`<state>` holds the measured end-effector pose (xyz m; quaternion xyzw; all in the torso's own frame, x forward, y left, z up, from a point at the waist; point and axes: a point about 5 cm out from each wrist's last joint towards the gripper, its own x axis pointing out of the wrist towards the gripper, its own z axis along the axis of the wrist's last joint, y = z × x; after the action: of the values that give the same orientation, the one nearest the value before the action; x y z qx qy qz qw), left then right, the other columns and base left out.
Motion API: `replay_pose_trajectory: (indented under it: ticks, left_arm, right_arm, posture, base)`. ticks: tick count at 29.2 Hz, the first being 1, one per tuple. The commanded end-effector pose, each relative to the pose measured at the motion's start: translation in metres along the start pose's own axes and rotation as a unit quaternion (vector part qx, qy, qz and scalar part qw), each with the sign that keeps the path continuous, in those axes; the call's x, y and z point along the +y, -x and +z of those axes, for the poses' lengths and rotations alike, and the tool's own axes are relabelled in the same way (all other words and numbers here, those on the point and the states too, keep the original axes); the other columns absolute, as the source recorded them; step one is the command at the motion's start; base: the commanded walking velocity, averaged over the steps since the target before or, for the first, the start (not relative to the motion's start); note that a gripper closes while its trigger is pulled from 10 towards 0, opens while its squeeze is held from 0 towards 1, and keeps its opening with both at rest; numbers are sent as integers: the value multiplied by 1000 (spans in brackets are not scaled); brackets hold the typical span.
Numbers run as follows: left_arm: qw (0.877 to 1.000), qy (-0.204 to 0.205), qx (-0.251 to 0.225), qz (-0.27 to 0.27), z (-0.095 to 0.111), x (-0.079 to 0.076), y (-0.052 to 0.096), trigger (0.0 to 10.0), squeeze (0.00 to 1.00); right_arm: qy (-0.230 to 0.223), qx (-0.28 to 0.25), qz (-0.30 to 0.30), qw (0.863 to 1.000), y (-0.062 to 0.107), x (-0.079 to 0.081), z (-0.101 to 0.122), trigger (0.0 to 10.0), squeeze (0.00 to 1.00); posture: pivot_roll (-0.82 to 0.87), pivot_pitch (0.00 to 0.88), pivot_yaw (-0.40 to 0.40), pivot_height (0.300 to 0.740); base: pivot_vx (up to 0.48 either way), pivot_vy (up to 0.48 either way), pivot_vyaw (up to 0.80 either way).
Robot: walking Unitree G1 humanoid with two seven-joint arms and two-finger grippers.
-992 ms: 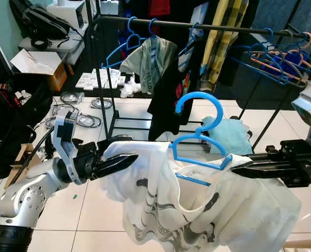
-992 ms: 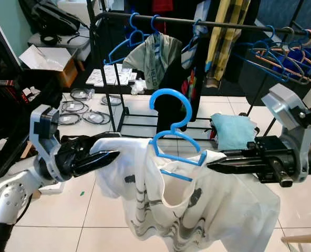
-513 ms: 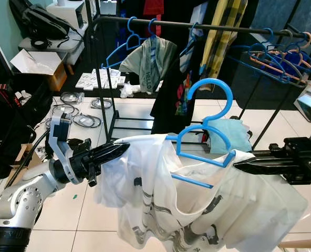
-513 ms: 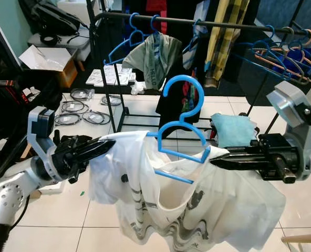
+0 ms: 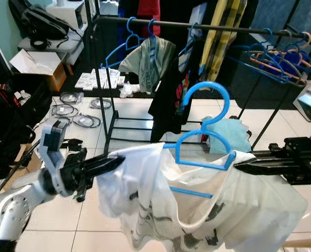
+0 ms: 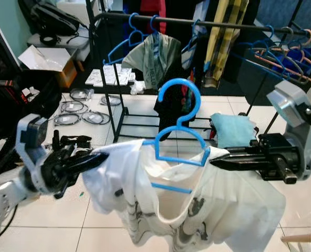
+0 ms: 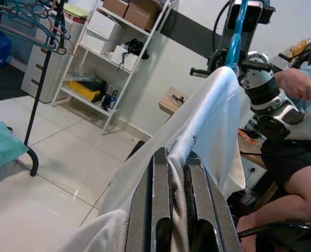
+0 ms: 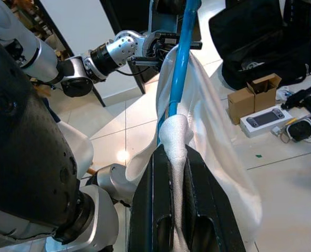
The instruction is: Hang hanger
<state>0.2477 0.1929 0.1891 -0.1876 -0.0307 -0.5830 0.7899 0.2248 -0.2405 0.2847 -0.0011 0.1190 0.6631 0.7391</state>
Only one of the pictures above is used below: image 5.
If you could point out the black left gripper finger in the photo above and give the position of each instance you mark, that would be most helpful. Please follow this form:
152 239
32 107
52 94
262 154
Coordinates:
105 161
100 172

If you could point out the white printed t-shirt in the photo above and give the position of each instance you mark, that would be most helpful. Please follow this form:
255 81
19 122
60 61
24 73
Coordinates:
250 210

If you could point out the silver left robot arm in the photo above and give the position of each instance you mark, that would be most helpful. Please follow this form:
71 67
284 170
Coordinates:
13 210

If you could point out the pink plastic hanger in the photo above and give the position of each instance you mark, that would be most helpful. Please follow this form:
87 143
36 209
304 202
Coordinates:
310 39

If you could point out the dark grey plastic hanger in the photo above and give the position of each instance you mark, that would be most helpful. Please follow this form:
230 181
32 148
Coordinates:
291 37

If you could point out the light blue cloth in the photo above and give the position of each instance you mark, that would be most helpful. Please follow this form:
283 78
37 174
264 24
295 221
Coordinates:
234 134

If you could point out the black fabric bag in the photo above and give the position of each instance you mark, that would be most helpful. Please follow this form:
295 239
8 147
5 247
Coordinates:
13 121

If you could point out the white paper packets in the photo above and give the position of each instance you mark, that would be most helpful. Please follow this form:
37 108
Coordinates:
100 79

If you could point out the light wooden leg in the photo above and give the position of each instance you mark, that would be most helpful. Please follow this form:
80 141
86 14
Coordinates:
302 242

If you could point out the black garment white band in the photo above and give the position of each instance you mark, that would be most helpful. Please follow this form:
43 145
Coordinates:
168 105

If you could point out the grey-green shirt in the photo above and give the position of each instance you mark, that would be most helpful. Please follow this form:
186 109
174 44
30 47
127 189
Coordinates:
150 63

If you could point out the open white cardboard box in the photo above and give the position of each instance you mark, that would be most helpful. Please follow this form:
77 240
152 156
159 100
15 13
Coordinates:
32 62

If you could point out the white desk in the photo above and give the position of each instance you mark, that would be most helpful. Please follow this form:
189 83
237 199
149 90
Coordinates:
71 44

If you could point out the yellow striped garment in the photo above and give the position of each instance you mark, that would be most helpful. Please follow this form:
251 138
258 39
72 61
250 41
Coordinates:
224 37

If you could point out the black metal clothes rack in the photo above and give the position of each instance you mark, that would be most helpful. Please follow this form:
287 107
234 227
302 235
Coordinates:
171 23

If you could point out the black backpack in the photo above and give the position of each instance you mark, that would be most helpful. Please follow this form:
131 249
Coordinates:
40 21

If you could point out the red garment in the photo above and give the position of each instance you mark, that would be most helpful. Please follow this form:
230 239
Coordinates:
147 8

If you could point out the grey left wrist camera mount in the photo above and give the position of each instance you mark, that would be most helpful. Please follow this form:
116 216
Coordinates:
46 157

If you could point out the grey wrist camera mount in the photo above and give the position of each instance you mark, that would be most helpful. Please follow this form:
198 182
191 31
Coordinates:
309 105
46 157

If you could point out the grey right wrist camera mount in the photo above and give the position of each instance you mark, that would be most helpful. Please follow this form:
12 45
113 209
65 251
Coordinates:
309 105

